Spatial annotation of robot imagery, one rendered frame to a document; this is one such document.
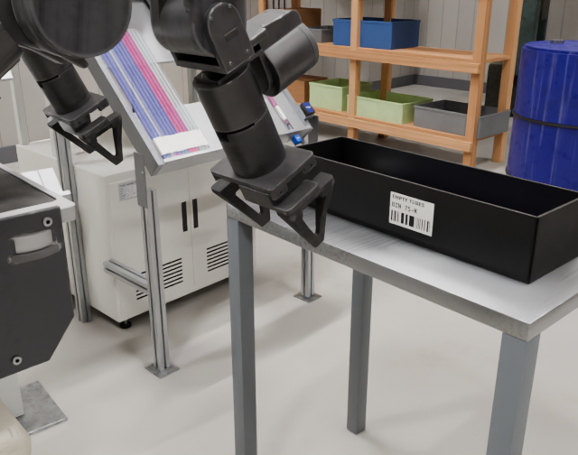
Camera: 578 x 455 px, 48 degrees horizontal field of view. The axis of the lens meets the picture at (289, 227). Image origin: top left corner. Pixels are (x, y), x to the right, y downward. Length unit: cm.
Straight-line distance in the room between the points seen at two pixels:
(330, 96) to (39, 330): 481
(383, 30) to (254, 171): 438
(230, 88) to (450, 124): 413
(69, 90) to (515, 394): 78
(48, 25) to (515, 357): 77
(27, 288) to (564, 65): 276
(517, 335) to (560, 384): 139
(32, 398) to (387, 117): 348
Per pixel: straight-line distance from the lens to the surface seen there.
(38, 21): 49
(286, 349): 239
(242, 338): 151
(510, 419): 107
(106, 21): 51
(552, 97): 321
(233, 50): 59
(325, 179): 66
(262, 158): 64
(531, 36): 643
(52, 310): 70
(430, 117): 479
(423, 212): 117
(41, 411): 221
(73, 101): 101
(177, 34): 60
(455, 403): 219
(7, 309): 68
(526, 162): 333
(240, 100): 62
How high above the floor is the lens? 125
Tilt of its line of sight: 21 degrees down
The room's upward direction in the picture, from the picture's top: straight up
